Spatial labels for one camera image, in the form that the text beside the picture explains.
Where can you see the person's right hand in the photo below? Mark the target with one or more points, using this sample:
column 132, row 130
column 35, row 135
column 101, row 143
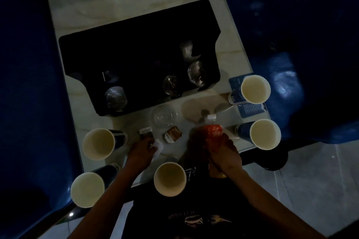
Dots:
column 225, row 156

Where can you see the person's left hand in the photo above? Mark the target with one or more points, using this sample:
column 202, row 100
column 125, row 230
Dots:
column 139, row 154

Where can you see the person's left fingers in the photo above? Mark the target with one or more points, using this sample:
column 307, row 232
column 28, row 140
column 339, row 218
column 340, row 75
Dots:
column 148, row 144

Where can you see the person's right fingers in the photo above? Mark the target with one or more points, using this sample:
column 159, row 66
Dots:
column 220, row 143

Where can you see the white sauce packet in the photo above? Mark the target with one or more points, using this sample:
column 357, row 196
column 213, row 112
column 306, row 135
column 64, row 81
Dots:
column 158, row 147

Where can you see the orange drink bottle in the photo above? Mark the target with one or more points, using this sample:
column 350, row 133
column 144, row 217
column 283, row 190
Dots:
column 212, row 131

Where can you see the person's left forearm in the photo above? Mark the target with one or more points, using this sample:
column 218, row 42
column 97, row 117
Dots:
column 108, row 205

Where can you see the person's right forearm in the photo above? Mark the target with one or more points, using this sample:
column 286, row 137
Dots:
column 269, row 208

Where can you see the small white sauce tub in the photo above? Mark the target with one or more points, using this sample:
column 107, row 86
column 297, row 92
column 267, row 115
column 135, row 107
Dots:
column 146, row 130

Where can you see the brown sauce tub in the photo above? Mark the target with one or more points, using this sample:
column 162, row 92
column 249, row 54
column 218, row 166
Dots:
column 173, row 134

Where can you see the flat clear plastic lid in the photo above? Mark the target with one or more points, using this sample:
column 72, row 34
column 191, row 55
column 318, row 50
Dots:
column 165, row 116

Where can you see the blue paper cup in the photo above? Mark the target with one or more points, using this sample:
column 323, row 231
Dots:
column 98, row 144
column 170, row 179
column 87, row 190
column 255, row 89
column 265, row 134

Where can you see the blue printed card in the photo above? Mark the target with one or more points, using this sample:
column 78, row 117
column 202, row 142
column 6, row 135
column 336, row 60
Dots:
column 251, row 110

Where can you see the black table base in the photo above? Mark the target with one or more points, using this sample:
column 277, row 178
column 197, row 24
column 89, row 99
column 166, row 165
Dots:
column 269, row 159

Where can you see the clear plastic dome lid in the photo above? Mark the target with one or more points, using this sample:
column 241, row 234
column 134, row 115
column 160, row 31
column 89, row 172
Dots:
column 197, row 73
column 115, row 98
column 171, row 85

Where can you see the person's black printed shirt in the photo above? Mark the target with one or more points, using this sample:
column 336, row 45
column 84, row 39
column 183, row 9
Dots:
column 202, row 208

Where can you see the black plastic tray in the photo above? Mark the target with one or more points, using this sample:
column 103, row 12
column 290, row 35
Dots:
column 134, row 51

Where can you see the blue padded bench seat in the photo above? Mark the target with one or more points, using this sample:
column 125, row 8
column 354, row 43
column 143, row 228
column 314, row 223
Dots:
column 303, row 59
column 33, row 101

